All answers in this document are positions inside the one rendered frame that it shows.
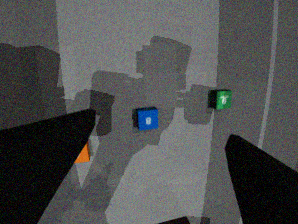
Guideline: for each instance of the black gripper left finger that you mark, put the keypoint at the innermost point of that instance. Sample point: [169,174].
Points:
[35,158]

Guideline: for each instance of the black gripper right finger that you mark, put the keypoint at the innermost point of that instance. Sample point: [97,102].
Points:
[266,189]

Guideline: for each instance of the orange block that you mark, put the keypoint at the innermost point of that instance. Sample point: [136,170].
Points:
[84,155]

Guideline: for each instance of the blue digit block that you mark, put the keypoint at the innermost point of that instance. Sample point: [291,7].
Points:
[147,118]

